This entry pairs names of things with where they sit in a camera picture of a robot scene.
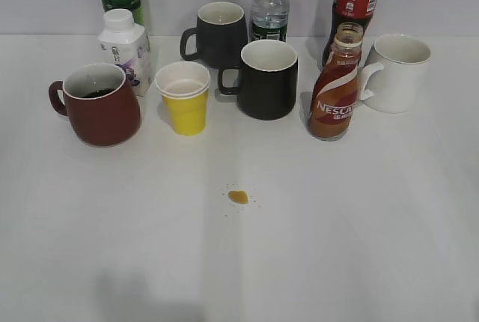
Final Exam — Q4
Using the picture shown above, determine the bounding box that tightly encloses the white yogurt carton bottle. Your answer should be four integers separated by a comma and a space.
98, 8, 152, 97

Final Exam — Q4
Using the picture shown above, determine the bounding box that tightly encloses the white ceramic mug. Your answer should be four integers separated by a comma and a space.
358, 34, 431, 114

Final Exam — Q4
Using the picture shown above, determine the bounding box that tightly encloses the black mug front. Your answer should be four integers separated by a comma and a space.
217, 39, 299, 121

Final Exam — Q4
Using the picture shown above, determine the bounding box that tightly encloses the yellow paper cup stack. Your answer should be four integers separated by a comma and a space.
154, 61, 211, 136

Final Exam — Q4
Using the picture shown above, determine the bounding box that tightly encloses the cola bottle red label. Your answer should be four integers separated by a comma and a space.
322, 0, 383, 69

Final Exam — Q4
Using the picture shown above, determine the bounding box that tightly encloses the dark grey mug rear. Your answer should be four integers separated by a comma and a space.
180, 1, 248, 69

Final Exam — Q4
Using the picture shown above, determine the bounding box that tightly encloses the clear water bottle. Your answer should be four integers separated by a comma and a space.
250, 0, 290, 42

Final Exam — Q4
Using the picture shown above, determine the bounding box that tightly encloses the brown coffee spill drop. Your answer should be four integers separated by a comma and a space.
228, 191, 248, 204

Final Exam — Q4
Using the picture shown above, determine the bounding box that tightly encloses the red ceramic mug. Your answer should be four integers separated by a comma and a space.
48, 63, 141, 147

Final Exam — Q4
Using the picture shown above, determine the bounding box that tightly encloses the brown Nescafe coffee bottle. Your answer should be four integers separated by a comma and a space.
308, 22, 363, 141

